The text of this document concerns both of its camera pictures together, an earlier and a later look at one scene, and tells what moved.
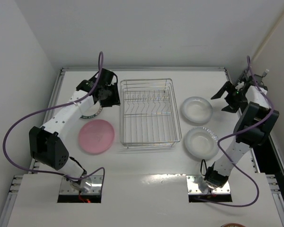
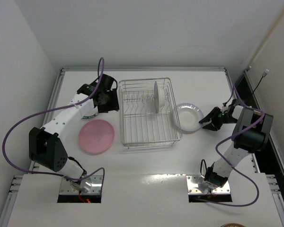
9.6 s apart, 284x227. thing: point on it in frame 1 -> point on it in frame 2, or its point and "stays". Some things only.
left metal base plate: x=92 y=185 stays
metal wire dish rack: x=148 y=113 stays
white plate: x=201 y=143 -> x=187 y=117
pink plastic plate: x=96 y=136 stays
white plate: x=197 y=109 -> x=159 y=97
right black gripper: x=232 y=97 -> x=217 y=117
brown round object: x=233 y=225 stays
